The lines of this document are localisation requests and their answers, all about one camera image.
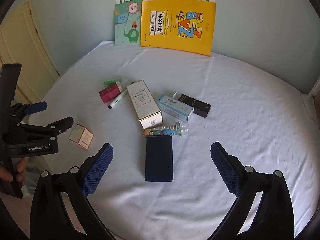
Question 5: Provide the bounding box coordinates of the green white marker pen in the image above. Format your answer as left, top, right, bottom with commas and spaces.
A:
108, 89, 128, 110

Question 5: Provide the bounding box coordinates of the red small box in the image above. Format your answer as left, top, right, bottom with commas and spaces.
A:
99, 83, 124, 103

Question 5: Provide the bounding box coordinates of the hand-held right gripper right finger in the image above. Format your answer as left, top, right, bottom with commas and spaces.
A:
207, 141, 295, 240

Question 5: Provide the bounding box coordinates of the yellow picture book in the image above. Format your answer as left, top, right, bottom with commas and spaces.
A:
139, 0, 216, 58

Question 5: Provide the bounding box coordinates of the pale printed cloth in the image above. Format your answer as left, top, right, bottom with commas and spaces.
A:
22, 161, 43, 197

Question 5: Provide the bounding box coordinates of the pink small box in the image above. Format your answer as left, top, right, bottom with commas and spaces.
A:
69, 124, 94, 150

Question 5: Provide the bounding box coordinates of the green plastic wrapper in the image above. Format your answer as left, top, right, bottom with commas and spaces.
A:
102, 78, 125, 88

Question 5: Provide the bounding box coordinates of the black slim box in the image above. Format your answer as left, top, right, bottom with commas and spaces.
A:
179, 94, 212, 118

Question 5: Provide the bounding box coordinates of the green elephant picture book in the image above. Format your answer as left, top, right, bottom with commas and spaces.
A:
114, 0, 143, 47

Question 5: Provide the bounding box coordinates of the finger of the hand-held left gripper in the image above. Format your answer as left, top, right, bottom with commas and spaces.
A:
11, 101, 48, 118
14, 116, 74, 147

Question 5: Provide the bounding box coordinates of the dark blue flat box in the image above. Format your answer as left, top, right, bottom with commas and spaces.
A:
144, 135, 174, 182

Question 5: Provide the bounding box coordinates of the light blue carton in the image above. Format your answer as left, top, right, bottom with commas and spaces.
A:
157, 94, 194, 122

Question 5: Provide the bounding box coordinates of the tall white carton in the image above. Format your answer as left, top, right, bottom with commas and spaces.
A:
126, 80, 163, 130

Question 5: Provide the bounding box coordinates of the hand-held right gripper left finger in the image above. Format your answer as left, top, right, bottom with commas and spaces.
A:
29, 142, 115, 240

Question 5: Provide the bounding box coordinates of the cream door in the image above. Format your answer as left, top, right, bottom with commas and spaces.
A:
0, 1, 60, 105

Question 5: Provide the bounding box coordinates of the person's left hand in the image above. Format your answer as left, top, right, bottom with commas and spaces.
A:
0, 159, 28, 185

